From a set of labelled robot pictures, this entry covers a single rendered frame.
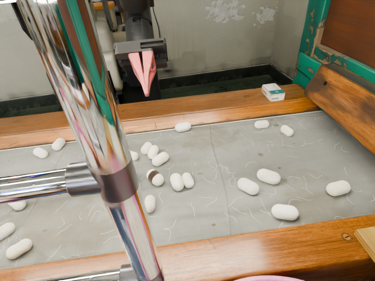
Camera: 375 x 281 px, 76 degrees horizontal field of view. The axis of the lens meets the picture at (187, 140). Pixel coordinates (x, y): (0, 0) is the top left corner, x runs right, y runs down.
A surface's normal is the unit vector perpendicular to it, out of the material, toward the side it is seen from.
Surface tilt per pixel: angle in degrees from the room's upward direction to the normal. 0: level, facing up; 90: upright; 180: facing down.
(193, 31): 90
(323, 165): 0
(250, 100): 0
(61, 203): 0
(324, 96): 67
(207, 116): 45
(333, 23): 90
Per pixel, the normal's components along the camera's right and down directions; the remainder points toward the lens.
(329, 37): -0.99, 0.12
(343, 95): -0.94, -0.19
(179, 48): 0.17, 0.58
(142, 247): 0.55, 0.47
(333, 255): -0.07, -0.80
